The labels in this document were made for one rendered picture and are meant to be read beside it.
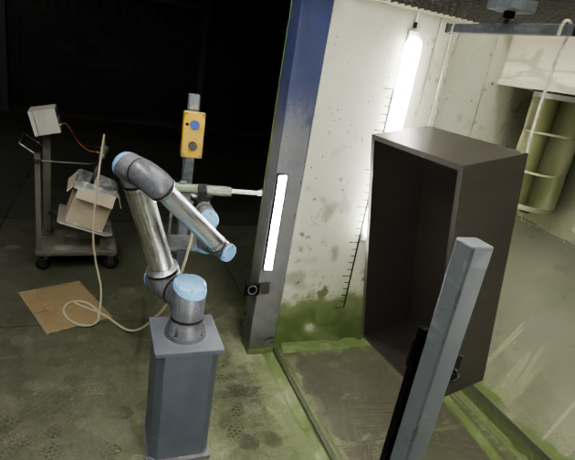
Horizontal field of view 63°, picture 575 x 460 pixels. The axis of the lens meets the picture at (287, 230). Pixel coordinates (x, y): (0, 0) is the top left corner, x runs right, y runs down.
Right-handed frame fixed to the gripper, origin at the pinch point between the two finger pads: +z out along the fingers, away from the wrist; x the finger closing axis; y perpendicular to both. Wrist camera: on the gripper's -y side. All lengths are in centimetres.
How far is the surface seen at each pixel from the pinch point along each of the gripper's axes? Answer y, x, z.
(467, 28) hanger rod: -102, 106, -52
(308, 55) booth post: -80, 55, 9
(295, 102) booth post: -54, 52, 9
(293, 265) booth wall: 48, 69, 8
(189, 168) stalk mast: -6.3, 0.1, 29.3
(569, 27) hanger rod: -103, 110, -102
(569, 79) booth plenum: -90, 191, -43
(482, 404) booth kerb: 104, 175, -75
